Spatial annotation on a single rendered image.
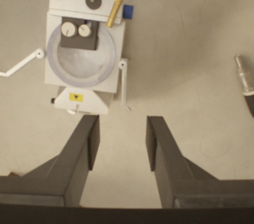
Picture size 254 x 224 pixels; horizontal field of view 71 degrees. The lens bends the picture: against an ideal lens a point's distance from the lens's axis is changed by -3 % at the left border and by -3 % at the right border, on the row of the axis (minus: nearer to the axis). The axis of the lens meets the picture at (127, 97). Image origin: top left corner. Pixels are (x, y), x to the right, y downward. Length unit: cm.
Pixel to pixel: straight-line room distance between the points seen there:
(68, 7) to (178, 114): 27
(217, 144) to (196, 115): 9
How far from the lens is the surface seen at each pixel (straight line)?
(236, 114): 42
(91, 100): 28
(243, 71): 38
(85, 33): 21
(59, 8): 24
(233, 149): 46
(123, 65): 24
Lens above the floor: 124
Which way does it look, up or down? 74 degrees down
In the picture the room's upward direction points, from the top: 180 degrees clockwise
